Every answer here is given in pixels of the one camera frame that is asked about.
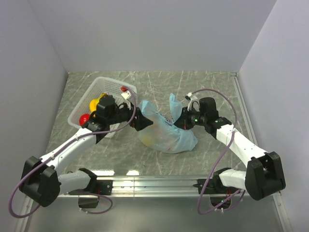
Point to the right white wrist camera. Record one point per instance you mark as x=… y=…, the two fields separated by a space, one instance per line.
x=191 y=99

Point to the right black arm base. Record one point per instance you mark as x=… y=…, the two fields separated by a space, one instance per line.
x=212 y=189

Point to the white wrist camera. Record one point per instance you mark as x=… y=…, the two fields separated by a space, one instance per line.
x=191 y=99
x=126 y=95

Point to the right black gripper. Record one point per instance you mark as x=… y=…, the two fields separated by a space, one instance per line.
x=183 y=123

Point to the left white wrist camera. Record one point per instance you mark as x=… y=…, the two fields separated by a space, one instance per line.
x=126 y=95

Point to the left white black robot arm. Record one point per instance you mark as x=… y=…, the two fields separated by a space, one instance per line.
x=42 y=179

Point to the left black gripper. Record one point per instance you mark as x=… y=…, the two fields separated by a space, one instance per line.
x=141 y=122

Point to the aluminium mounting rail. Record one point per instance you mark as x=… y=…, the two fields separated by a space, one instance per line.
x=151 y=186

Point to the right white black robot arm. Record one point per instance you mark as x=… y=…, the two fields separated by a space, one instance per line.
x=264 y=173

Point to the yellow fake lemon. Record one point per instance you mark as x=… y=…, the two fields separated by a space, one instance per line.
x=149 y=140

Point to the yellow banana bunch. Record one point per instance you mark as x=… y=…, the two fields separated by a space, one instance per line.
x=93 y=103

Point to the light blue plastic bag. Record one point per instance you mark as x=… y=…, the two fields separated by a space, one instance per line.
x=170 y=139

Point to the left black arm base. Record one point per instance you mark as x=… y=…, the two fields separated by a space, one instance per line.
x=89 y=199

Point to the red fake apple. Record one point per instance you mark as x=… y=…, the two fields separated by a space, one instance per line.
x=83 y=119

